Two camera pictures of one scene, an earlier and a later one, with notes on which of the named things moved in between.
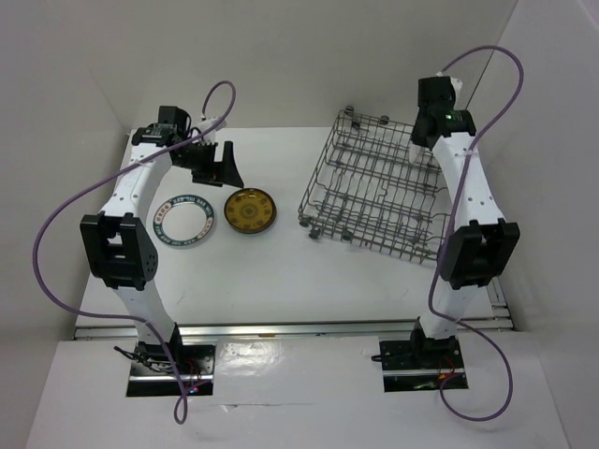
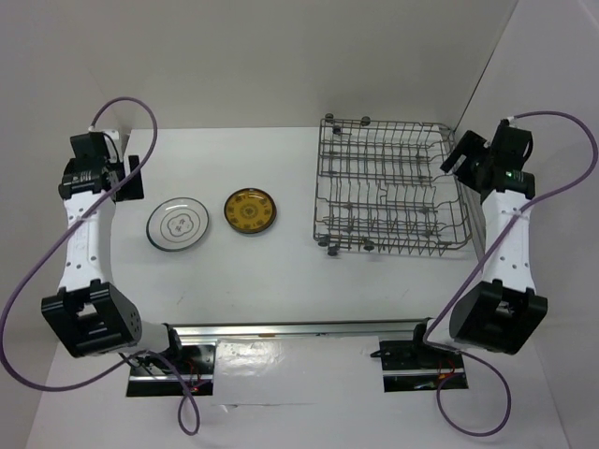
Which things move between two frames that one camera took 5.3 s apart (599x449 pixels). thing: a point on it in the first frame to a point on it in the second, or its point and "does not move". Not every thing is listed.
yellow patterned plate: [250, 210] does not move
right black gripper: [415, 137] to [471, 145]
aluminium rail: [355, 329] does not move
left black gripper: [229, 172] to [130, 189]
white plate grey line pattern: [414, 152] to [177, 224]
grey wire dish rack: [365, 188] does not move
